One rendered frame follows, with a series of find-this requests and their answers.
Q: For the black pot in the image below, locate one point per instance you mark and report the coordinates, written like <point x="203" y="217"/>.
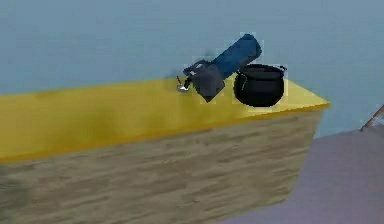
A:
<point x="259" y="86"/>

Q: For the small silver cup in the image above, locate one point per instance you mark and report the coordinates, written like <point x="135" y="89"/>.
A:
<point x="182" y="87"/>

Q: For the brown wooden stick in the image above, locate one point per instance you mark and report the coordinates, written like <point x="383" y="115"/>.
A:
<point x="373" y="118"/>

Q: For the yellow topped wooden counter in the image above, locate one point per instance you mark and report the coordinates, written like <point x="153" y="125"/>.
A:
<point x="140" y="156"/>

